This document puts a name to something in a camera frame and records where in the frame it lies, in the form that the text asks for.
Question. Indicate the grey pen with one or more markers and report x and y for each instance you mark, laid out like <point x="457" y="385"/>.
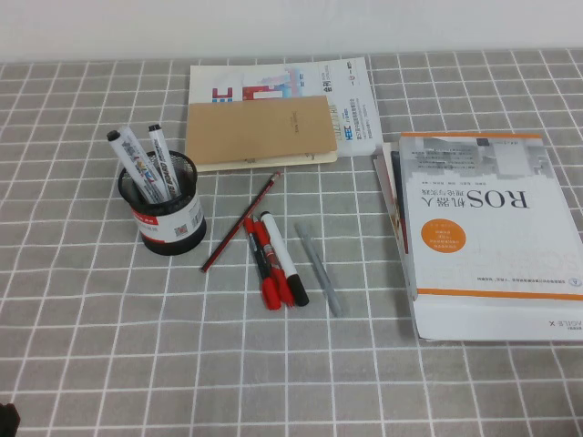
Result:
<point x="319" y="268"/>

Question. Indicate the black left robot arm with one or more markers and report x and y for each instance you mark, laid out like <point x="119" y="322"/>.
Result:
<point x="8" y="421"/>

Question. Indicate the red capped pen black barrel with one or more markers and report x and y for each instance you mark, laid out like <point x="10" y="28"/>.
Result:
<point x="271" y="296"/>

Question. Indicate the black mesh pen holder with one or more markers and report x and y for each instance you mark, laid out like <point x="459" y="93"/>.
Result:
<point x="173" y="236"/>

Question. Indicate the white marker with black cap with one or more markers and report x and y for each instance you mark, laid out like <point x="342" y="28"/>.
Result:
<point x="280" y="250"/>

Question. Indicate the red black striped pencil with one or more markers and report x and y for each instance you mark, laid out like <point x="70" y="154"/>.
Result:
<point x="241" y="220"/>

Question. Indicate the brown kraft notebook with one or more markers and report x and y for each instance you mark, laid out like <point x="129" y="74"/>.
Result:
<point x="255" y="132"/>

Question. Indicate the thin book red white cover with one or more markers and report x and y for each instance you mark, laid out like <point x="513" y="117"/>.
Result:
<point x="387" y="182"/>

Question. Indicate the white magazine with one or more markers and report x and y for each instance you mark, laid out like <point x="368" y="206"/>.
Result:
<point x="350" y="91"/>

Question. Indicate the whiteboard marker with black lettering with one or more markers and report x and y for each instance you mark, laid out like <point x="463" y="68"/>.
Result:
<point x="161" y="159"/>

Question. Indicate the whiteboard marker with colourful print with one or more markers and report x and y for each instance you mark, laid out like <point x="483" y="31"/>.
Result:
<point x="129" y="155"/>

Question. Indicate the white AgileX booklet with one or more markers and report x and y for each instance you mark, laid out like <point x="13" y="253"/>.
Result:
<point x="478" y="318"/>

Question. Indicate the grey checked tablecloth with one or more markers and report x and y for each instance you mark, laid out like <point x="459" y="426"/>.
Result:
<point x="91" y="341"/>

